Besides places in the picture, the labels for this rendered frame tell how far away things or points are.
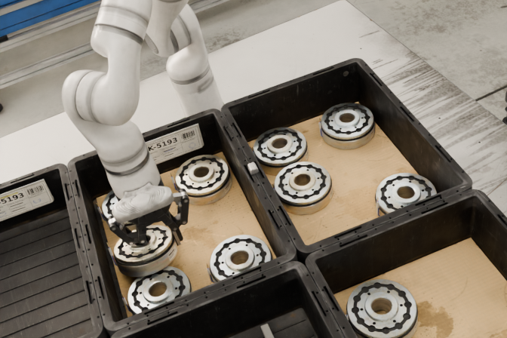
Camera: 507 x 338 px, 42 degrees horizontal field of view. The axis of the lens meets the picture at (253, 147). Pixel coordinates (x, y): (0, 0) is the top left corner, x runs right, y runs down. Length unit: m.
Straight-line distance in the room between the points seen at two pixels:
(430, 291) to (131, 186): 0.48
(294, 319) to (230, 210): 0.26
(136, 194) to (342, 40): 0.95
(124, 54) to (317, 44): 0.94
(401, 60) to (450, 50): 1.24
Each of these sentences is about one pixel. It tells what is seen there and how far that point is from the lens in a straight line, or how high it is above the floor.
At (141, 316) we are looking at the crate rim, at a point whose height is 0.93.
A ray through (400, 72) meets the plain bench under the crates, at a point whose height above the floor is 0.70.
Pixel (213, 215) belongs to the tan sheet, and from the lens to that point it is 1.21.
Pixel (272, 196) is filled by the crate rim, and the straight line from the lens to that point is 1.08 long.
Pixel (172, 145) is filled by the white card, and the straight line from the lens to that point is 1.28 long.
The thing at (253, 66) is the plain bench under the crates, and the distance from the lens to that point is 1.75.
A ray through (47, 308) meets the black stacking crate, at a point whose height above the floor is 0.83.
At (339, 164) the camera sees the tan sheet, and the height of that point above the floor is 0.83.
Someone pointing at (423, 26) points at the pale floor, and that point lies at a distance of 3.08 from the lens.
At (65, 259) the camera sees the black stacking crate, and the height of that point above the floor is 0.83.
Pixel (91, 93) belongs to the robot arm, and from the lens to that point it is 0.91.
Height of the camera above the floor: 1.72
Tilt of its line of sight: 43 degrees down
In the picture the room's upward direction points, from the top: 12 degrees counter-clockwise
